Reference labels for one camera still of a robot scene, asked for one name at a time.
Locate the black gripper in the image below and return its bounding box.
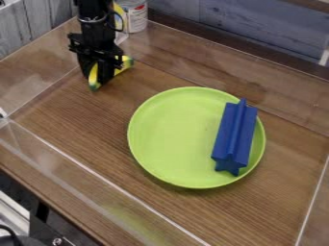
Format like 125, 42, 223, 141
68, 18, 125, 85

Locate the yellow toy banana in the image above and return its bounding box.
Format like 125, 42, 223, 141
88, 56, 134, 91

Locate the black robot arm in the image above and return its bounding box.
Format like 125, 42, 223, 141
68, 0, 125, 90

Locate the green round plate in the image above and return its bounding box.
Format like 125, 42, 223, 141
128, 86, 267, 189

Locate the blue star-shaped block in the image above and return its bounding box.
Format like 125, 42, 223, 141
212, 99, 257, 176

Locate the clear acrylic corner bracket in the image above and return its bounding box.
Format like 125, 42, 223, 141
116, 32, 129, 45

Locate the clear acrylic enclosure wall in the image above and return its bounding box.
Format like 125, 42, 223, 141
0, 15, 329, 246

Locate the black cable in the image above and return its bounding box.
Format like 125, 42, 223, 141
0, 224, 23, 246

